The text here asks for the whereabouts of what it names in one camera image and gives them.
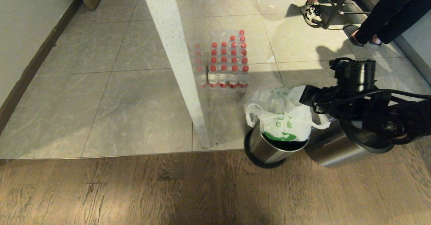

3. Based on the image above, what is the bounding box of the white trash bag green print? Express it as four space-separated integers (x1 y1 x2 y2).
244 86 332 142

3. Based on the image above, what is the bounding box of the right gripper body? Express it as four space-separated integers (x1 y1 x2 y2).
299 85 338 116

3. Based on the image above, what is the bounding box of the metal stool frame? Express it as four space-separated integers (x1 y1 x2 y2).
319 0 371 30

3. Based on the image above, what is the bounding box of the white speckled table leg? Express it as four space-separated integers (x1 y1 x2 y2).
138 0 211 149

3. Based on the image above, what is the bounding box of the brown baseboard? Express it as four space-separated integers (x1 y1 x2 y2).
0 0 84 135

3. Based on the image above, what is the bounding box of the white black sneaker foot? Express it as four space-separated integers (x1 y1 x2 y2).
300 0 325 27

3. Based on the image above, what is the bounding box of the black cable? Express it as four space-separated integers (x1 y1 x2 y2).
311 88 431 115

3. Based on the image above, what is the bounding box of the person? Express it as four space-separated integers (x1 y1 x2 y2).
342 0 431 47

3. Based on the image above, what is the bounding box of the shrink-wrapped water bottle pack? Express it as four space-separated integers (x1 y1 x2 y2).
193 29 250 90

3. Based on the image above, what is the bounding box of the small steel bin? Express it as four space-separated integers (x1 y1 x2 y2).
244 122 309 169

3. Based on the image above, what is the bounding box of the large steel bin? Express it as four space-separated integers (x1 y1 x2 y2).
304 117 395 168

